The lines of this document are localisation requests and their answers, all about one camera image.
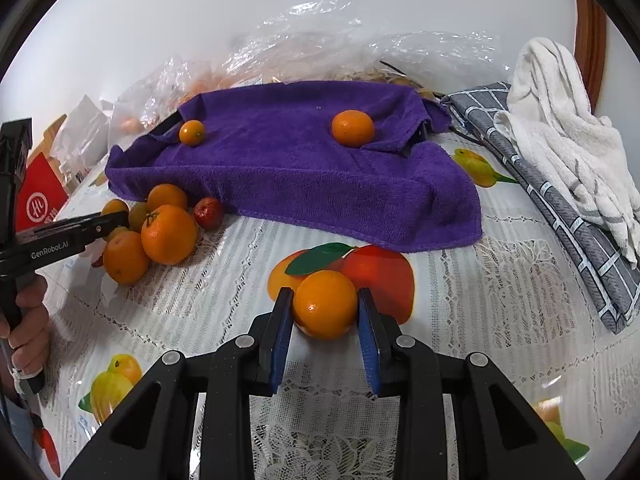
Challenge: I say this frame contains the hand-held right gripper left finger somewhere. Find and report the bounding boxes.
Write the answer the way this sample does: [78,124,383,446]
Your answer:
[62,287,296,480]

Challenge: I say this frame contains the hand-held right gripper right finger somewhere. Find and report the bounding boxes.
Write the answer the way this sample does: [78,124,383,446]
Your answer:
[356,287,586,480]

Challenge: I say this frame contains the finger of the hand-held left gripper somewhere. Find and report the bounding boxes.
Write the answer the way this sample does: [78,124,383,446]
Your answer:
[75,210,131,250]

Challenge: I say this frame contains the yellow kumquat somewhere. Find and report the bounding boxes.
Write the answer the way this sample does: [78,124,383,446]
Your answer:
[128,202,149,232]

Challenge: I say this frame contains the person's left hand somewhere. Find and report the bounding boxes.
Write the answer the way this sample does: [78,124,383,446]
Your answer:
[0,277,51,378]

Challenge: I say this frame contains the red box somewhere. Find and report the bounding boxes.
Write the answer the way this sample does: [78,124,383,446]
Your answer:
[15,152,68,233]

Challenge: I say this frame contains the pile of bagged oranges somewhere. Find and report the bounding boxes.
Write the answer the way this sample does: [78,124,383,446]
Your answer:
[120,112,161,133]

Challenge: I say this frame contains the white plastic bag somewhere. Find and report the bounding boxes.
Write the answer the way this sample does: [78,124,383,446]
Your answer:
[42,92,113,186]

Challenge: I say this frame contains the small orange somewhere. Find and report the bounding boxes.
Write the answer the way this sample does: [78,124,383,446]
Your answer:
[179,120,207,147]

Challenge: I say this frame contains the fruit print tablecloth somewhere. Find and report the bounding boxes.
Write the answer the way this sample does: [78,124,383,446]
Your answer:
[30,125,640,480]

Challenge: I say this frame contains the crumpled clear plastic bag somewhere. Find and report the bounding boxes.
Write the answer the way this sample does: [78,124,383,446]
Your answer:
[112,55,236,136]

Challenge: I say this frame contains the purple towel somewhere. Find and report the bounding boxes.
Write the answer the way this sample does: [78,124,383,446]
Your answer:
[105,80,483,253]

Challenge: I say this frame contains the blue denim pants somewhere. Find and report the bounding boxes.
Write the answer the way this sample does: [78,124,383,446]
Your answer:
[0,395,36,461]

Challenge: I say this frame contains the pile of bagged kumquats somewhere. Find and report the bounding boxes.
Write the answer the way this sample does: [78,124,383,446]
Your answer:
[190,67,281,96]

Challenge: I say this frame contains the grey checked cloth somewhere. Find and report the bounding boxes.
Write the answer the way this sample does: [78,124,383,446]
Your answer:
[440,81,640,335]

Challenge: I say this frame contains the tan dried fruit cluster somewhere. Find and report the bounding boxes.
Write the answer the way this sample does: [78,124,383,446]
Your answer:
[350,60,446,101]

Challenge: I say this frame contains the white towel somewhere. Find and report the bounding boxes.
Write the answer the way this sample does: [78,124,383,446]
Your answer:
[492,37,640,268]

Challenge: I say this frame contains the large clear plastic bag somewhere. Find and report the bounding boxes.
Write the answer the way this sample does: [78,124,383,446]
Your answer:
[220,0,516,93]

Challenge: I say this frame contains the wooden door frame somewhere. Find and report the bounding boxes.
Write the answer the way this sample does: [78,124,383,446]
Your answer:
[574,0,608,113]

